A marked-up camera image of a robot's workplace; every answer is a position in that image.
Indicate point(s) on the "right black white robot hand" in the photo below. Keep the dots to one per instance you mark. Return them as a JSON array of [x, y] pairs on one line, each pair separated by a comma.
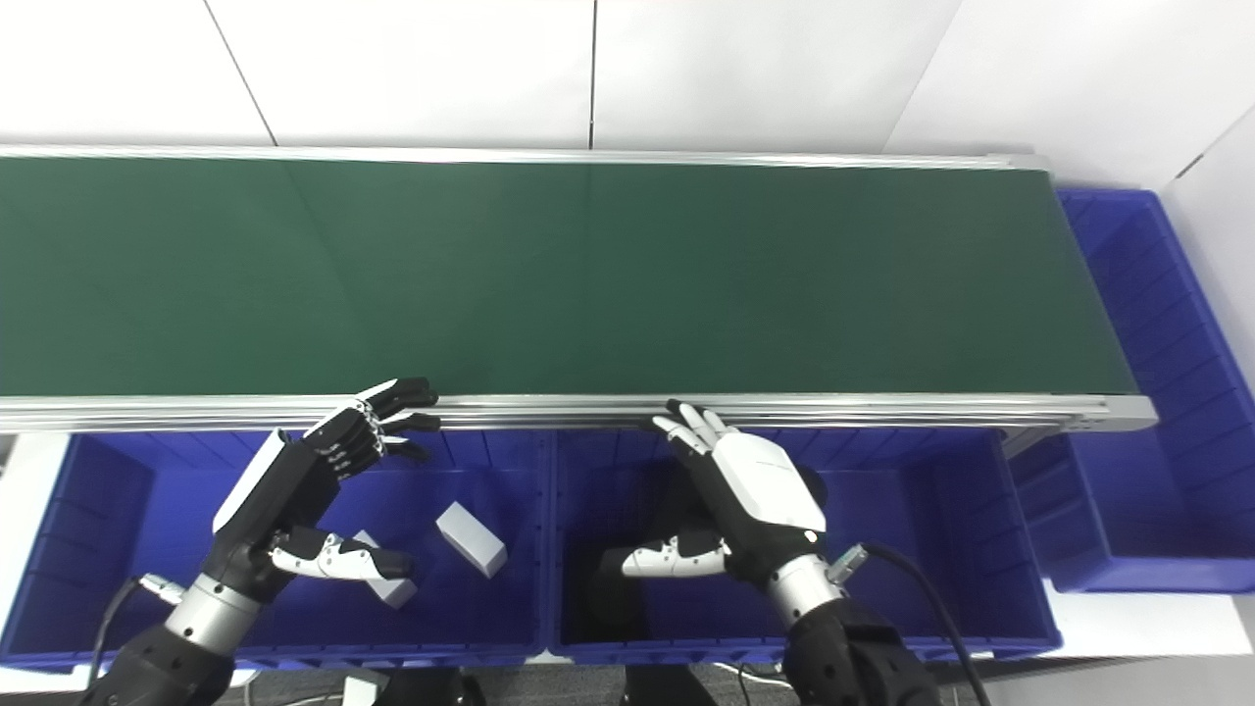
[[770, 485]]

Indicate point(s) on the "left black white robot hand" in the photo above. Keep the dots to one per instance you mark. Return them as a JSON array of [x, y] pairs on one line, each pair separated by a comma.
[[284, 490]]

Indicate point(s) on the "right black silver robot arm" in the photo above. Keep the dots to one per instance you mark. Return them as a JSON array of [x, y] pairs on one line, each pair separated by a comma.
[[853, 657]]

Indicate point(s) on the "left black silver robot arm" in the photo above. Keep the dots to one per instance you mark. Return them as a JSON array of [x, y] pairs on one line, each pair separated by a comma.
[[167, 662]]

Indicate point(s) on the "green conveyor belt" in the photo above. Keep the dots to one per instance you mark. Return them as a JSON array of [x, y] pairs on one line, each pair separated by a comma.
[[588, 275], [882, 412]]

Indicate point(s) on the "blue plastic bin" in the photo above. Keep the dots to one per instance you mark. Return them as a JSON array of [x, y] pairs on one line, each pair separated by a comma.
[[931, 549], [1157, 490], [108, 549]]

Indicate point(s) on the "white rectangular block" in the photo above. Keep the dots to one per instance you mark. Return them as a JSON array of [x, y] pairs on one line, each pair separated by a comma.
[[473, 541], [394, 591]]

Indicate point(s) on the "small white box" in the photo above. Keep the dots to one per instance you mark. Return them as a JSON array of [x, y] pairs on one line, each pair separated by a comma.
[[365, 689]]

